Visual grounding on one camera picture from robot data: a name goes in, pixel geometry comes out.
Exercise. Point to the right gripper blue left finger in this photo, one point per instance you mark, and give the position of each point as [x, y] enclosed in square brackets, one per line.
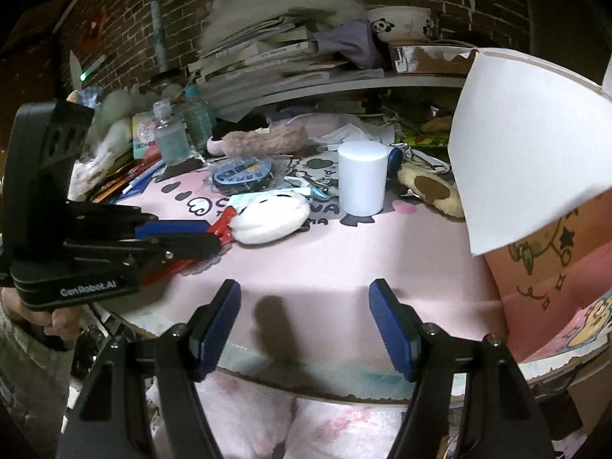
[210, 327]

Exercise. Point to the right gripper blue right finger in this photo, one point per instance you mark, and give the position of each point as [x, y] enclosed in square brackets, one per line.
[398, 327]

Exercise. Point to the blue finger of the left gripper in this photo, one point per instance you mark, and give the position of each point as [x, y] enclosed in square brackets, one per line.
[199, 246]
[170, 227]

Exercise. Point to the red hair clip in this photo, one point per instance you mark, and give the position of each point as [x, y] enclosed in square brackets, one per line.
[169, 268]

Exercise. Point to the tape rolls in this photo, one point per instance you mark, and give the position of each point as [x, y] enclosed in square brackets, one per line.
[247, 174]

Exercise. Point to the person left hand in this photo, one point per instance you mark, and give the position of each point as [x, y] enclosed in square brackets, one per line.
[64, 323]

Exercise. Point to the white plush pouch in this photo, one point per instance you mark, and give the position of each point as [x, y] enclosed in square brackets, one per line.
[264, 217]

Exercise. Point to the pink Kotex pack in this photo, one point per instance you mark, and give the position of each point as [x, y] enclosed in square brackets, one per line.
[143, 134]

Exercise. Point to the pink desk mat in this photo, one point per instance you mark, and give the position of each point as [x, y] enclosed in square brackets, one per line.
[304, 298]

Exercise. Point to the clear bottle with liquid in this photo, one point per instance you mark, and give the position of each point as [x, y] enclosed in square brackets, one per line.
[170, 134]

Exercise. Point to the green bottle blue cap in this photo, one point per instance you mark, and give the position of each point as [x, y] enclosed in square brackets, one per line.
[199, 118]

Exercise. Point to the brown spotted plush cookie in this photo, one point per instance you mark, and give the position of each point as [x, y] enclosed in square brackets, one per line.
[432, 190]

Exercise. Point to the white cylinder cup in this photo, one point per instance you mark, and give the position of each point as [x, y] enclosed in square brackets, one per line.
[362, 173]

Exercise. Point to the stack of books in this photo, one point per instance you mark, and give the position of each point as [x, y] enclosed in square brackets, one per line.
[272, 52]

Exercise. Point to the white cardboard box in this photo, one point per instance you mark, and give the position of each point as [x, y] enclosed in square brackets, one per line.
[529, 142]

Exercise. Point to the white fluffy fur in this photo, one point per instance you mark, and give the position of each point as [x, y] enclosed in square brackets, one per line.
[236, 15]

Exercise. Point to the white shelf board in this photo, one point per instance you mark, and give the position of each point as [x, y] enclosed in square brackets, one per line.
[344, 86]

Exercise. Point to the purple cloth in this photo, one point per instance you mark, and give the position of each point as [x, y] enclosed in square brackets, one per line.
[353, 41]

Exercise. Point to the panda ceramic bowl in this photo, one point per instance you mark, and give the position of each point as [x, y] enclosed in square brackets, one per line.
[402, 23]

